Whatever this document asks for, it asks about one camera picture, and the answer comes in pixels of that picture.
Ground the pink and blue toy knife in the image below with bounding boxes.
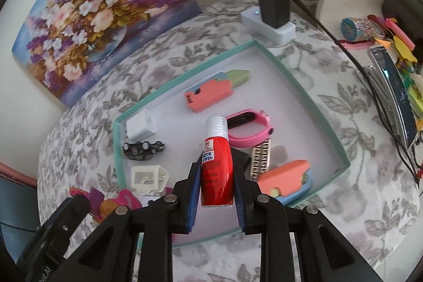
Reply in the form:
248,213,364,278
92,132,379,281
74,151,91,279
256,160,313,206

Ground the black power adapter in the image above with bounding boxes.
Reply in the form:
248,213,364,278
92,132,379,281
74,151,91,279
258,0,291,29

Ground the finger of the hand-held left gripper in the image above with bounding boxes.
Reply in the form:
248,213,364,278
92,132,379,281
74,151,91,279
49,194,91,230

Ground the black toy car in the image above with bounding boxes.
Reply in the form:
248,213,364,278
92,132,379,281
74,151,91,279
122,139,166,161

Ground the colourful tape roll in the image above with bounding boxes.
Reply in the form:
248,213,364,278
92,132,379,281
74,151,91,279
340,17,385,41

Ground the white hair claw clip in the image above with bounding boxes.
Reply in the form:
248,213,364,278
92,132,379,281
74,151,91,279
130,165,169,197

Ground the black cable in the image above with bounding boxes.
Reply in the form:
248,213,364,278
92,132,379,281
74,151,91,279
264,0,423,193

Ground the floral painting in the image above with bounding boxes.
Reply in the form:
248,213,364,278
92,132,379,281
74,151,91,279
11,0,202,107

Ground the red bottle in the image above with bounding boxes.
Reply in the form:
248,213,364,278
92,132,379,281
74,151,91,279
200,114,236,208

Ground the pile of colourful paper notes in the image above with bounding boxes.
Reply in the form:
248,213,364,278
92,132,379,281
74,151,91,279
367,14,423,124

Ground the pink smartwatch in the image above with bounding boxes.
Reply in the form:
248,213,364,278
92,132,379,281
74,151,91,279
226,109,275,149

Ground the pink board edge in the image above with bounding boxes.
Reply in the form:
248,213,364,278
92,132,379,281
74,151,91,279
0,161,37,187

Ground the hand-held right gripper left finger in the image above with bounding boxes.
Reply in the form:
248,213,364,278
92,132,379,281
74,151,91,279
54,161,202,282

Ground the white tray with teal rim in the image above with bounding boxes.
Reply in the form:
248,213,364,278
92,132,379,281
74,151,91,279
112,39,351,248

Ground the white charger cube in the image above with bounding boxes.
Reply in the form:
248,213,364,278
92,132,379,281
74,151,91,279
125,108,157,140

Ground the white power strip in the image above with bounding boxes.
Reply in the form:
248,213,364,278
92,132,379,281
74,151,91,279
241,6,295,45

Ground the toy knife with green blade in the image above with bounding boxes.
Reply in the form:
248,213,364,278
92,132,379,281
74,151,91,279
184,69,251,113

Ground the pink plastic toy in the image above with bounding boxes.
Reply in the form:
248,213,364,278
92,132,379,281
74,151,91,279
114,189,142,210

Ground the pink comb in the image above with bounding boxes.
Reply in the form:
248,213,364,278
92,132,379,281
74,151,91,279
340,39,375,49

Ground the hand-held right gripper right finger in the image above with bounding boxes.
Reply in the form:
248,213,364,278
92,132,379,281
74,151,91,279
232,166,380,282

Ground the dark cabinet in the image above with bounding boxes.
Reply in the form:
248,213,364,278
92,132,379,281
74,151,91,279
0,176,40,230

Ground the puppy toy figure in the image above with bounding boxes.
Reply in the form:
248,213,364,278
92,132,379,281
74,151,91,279
68,187,117,222

